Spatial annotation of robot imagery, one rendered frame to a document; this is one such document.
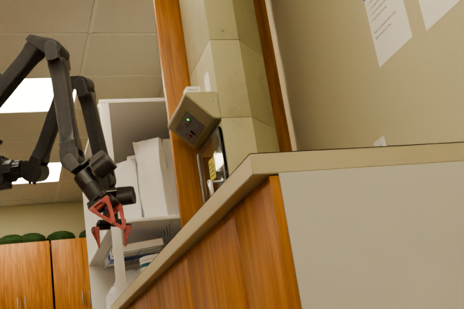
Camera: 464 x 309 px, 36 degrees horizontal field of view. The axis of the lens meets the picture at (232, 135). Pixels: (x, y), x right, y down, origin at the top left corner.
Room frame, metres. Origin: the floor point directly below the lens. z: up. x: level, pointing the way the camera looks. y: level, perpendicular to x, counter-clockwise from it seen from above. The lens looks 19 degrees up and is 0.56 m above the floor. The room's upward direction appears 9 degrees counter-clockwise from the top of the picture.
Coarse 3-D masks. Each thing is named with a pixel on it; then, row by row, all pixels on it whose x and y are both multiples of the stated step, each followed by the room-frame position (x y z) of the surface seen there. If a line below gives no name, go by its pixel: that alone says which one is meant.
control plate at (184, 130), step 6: (186, 114) 2.40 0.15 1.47; (186, 120) 2.43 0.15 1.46; (192, 120) 2.41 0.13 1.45; (180, 126) 2.51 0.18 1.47; (186, 126) 2.48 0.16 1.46; (192, 126) 2.45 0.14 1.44; (198, 126) 2.42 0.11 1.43; (204, 126) 2.40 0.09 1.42; (180, 132) 2.55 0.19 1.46; (186, 132) 2.52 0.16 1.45; (198, 132) 2.47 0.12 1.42; (186, 138) 2.56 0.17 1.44; (192, 138) 2.53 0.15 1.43
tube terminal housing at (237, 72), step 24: (216, 48) 2.32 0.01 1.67; (240, 48) 2.35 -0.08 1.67; (192, 72) 2.57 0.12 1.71; (216, 72) 2.32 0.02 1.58; (240, 72) 2.35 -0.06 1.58; (264, 72) 2.52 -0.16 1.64; (240, 96) 2.34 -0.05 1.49; (264, 96) 2.48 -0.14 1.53; (240, 120) 2.34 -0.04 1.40; (264, 120) 2.45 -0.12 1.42; (240, 144) 2.33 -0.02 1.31; (264, 144) 2.42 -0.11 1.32
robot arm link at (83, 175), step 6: (84, 168) 2.08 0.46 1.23; (90, 168) 2.07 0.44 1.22; (78, 174) 2.07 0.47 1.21; (84, 174) 2.07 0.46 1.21; (90, 174) 2.08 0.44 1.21; (96, 174) 2.08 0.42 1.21; (78, 180) 2.07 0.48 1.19; (84, 180) 2.07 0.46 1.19; (90, 180) 2.07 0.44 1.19; (84, 186) 2.07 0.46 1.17
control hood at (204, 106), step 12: (192, 96) 2.29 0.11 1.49; (204, 96) 2.30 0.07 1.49; (216, 96) 2.32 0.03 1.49; (180, 108) 2.39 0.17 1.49; (192, 108) 2.34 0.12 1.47; (204, 108) 2.30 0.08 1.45; (216, 108) 2.31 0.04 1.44; (180, 120) 2.46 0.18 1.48; (204, 120) 2.36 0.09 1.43; (216, 120) 2.33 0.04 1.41; (204, 132) 2.45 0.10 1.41; (192, 144) 2.58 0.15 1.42
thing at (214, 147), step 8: (216, 128) 2.34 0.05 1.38; (216, 136) 2.35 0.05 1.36; (208, 144) 2.46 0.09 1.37; (216, 144) 2.37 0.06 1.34; (200, 152) 2.57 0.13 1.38; (208, 152) 2.48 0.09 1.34; (216, 152) 2.38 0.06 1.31; (200, 160) 2.59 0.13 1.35; (208, 160) 2.49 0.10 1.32; (216, 160) 2.39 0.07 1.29; (224, 160) 2.32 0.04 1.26; (208, 168) 2.50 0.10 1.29; (216, 168) 2.41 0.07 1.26; (224, 168) 2.32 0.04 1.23; (208, 176) 2.52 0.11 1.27; (216, 176) 2.42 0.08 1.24; (224, 176) 2.33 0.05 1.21; (208, 184) 2.53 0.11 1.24; (216, 184) 2.43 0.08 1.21; (208, 192) 2.55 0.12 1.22
